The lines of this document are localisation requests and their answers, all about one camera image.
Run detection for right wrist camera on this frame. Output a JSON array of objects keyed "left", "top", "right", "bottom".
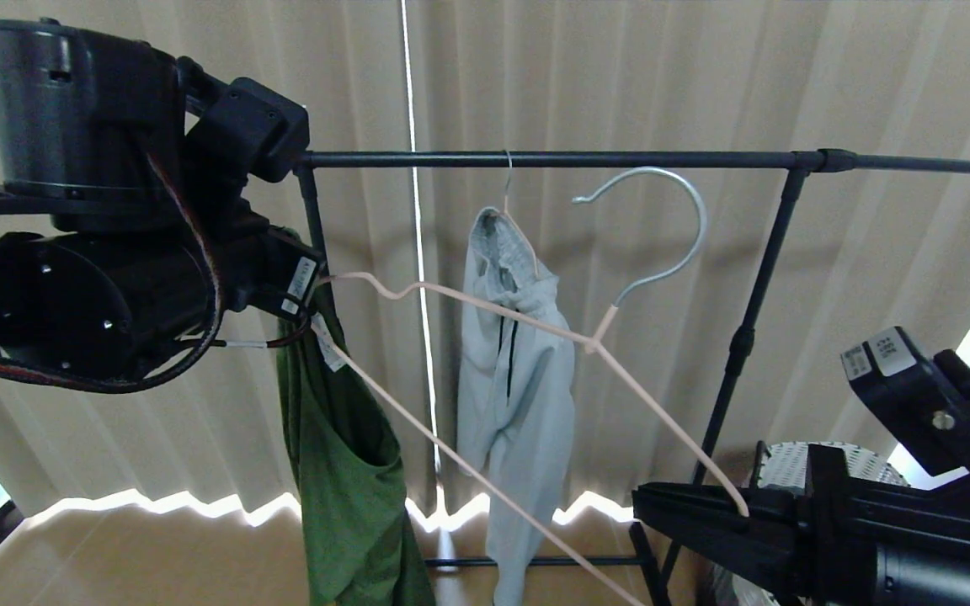
[{"left": 840, "top": 327, "right": 970, "bottom": 479}]

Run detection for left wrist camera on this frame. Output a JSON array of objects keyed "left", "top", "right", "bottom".
[{"left": 186, "top": 76, "right": 311, "bottom": 211}]

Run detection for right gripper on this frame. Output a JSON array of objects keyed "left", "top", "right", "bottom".
[{"left": 797, "top": 444, "right": 970, "bottom": 606}]

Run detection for black clothes rack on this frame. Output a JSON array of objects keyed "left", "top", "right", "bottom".
[{"left": 294, "top": 149, "right": 970, "bottom": 606}]

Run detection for pale grey shorts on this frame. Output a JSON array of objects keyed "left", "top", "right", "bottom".
[{"left": 456, "top": 206, "right": 577, "bottom": 606}]

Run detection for white laundry basket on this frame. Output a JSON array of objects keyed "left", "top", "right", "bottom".
[{"left": 708, "top": 440, "right": 911, "bottom": 606}]

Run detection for pink clothes hanger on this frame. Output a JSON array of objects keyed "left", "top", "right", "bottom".
[
  {"left": 485, "top": 151, "right": 543, "bottom": 279},
  {"left": 311, "top": 167, "right": 751, "bottom": 606}
]

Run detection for green garment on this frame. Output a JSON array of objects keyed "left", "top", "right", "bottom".
[{"left": 274, "top": 227, "right": 435, "bottom": 606}]

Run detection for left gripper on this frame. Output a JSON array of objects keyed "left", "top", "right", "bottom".
[{"left": 0, "top": 227, "right": 322, "bottom": 375}]

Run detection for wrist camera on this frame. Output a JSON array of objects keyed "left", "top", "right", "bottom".
[
  {"left": 186, "top": 76, "right": 311, "bottom": 211},
  {"left": 840, "top": 327, "right": 970, "bottom": 479}
]

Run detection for beige curtain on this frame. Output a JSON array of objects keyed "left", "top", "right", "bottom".
[{"left": 0, "top": 0, "right": 970, "bottom": 540}]

